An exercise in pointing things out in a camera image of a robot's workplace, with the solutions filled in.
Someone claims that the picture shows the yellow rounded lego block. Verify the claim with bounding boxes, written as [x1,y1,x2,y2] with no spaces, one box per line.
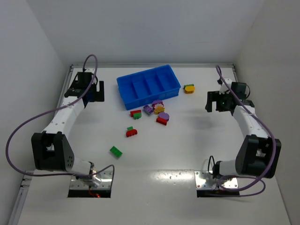
[184,85,195,94]

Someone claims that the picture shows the small green lego piece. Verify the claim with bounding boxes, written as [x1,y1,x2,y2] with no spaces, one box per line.
[183,84,194,89]

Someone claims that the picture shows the red rectangular lego brick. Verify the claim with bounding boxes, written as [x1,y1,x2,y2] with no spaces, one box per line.
[130,110,141,117]

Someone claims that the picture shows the green rectangular lego brick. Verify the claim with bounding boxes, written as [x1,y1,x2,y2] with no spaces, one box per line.
[110,146,123,158]

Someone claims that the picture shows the green half-round lego block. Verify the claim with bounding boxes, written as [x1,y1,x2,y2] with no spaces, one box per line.
[133,113,142,120]

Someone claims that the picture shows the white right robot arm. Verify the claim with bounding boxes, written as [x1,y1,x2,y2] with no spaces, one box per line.
[205,79,281,179]

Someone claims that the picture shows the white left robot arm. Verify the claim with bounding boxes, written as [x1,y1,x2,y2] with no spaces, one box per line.
[31,72,104,188]

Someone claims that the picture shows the red scalloped lego block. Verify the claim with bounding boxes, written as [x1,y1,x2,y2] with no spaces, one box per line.
[126,129,138,137]

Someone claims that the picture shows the purple lego brick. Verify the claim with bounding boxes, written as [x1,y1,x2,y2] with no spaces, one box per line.
[143,105,154,115]

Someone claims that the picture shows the purple rounded lego block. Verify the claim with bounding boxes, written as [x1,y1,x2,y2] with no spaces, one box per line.
[158,112,170,121]

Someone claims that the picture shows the purple cloud lego block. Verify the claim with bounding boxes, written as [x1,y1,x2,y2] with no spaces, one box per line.
[152,100,164,109]

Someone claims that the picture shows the yellow striped lego block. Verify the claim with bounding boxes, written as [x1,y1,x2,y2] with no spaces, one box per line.
[154,104,165,114]

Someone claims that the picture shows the blue divided plastic bin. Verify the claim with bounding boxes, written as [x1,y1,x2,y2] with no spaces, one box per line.
[116,65,181,110]

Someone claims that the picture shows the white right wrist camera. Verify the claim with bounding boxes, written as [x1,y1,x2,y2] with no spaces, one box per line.
[217,78,232,95]

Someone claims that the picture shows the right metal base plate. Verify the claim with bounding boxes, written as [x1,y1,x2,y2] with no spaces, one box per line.
[195,171,239,190]

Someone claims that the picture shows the metal base plate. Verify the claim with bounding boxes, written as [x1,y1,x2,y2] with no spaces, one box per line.
[69,170,113,191]
[195,171,239,190]

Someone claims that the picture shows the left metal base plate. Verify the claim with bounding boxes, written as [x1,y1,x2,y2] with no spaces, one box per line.
[69,170,113,191]

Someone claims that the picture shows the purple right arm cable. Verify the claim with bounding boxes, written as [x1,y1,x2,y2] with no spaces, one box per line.
[208,65,277,197]

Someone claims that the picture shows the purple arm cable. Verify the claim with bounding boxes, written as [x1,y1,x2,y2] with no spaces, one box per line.
[208,65,277,197]
[5,54,115,179]

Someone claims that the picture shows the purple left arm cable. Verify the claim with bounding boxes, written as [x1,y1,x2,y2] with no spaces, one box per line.
[5,54,115,179]

